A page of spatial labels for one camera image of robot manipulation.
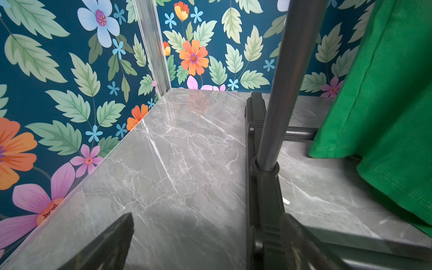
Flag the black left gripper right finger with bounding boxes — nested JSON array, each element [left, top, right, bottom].
[[280, 213, 351, 270]]

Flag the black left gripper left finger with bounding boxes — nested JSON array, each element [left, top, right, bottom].
[[60, 213, 134, 270]]

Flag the green tank top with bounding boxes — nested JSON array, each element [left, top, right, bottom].
[[309, 1, 432, 235]]

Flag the black clothes rack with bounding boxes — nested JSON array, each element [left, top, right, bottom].
[[245, 0, 432, 270]]

